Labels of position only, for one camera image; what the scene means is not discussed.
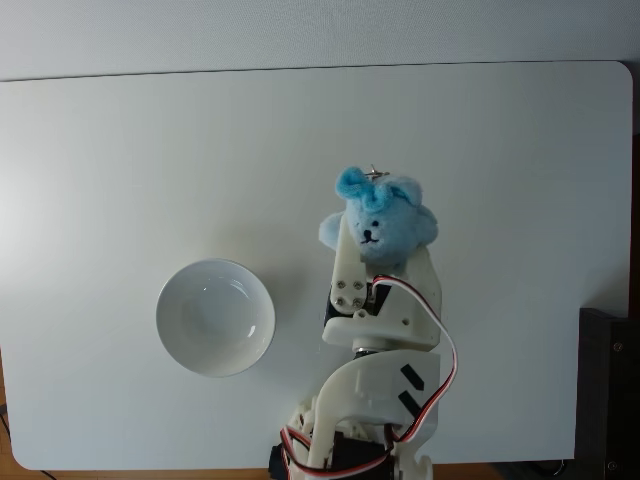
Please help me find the sky blue plush doll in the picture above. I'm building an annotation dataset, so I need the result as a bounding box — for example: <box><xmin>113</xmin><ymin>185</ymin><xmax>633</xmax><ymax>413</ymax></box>
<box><xmin>318</xmin><ymin>164</ymin><xmax>440</xmax><ymax>269</ymax></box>

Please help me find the white ceramic bowl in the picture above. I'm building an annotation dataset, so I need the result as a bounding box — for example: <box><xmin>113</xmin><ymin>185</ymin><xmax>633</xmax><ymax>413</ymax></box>
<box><xmin>155</xmin><ymin>257</ymin><xmax>277</xmax><ymax>379</ymax></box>

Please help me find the black table clamp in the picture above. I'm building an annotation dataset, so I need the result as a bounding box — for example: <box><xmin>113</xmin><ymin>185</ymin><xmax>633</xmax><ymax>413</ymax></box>
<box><xmin>268</xmin><ymin>442</ymin><xmax>287</xmax><ymax>479</ymax></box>

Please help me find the red white black servo cable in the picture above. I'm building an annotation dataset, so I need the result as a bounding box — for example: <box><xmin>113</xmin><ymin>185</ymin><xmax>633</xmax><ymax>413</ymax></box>
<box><xmin>278</xmin><ymin>424</ymin><xmax>397</xmax><ymax>474</ymax></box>
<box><xmin>372</xmin><ymin>273</ymin><xmax>459</xmax><ymax>446</ymax></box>

